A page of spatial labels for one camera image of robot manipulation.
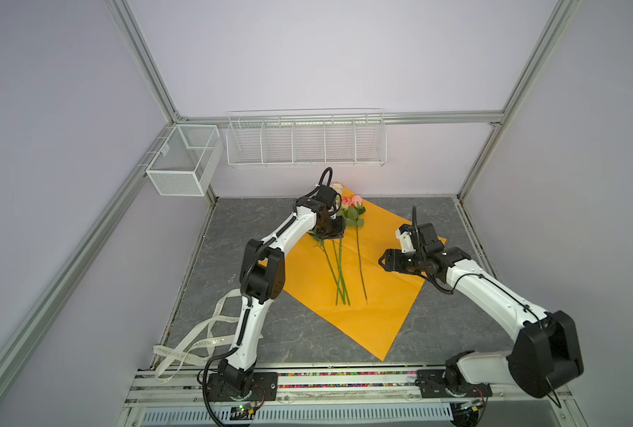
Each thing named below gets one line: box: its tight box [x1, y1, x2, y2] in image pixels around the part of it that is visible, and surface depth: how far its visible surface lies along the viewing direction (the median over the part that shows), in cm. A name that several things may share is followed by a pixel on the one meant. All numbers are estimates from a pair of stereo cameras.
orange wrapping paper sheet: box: [282, 183, 425, 362], surface depth 95 cm
